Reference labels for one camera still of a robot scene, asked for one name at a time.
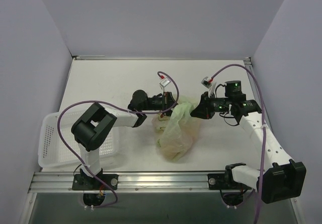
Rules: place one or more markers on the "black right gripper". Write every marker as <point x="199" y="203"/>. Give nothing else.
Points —
<point x="205" y="105"/>

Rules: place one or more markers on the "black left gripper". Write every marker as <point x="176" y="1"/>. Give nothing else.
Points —
<point x="167" y="101"/>

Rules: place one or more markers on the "light green plastic bag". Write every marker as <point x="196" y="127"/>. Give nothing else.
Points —
<point x="175" y="135"/>

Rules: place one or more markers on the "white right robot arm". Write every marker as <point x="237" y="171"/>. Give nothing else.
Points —
<point x="279" y="177"/>

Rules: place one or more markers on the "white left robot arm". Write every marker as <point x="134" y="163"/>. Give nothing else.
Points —
<point x="92" y="128"/>

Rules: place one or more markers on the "white plastic basket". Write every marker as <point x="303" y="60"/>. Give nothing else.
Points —
<point x="53" y="153"/>

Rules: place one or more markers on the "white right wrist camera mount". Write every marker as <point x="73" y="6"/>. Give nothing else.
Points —
<point x="210" y="84"/>

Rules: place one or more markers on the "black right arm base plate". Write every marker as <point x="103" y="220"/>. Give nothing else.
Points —
<point x="217" y="181"/>

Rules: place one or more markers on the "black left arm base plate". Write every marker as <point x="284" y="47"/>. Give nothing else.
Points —
<point x="87" y="183"/>

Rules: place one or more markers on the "aluminium front rail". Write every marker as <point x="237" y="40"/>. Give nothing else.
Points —
<point x="129" y="182"/>

